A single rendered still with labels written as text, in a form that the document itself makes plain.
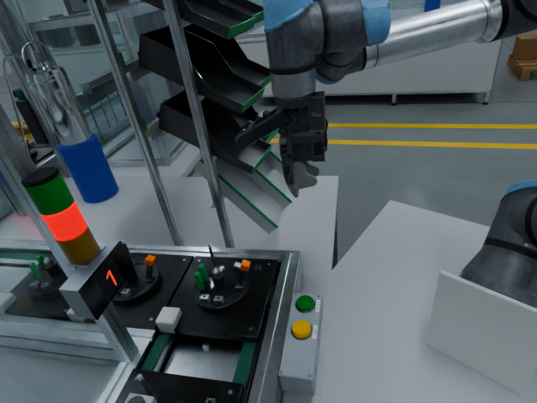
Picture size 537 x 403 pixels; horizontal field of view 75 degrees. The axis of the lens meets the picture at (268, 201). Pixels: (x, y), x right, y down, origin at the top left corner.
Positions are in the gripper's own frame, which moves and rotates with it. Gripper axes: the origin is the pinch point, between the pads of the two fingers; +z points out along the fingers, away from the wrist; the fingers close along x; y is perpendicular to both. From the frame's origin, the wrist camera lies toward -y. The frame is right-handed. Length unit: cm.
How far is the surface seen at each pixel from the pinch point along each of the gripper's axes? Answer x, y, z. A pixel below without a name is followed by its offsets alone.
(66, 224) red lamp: -25.8, -29.9, -10.5
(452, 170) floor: 224, 93, 123
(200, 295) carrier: -8.5, -23.3, 24.4
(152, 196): 53, -73, 37
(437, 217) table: 42, 39, 37
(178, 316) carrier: -14.3, -26.9, 25.3
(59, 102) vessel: 50, -95, -7
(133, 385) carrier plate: -31, -30, 26
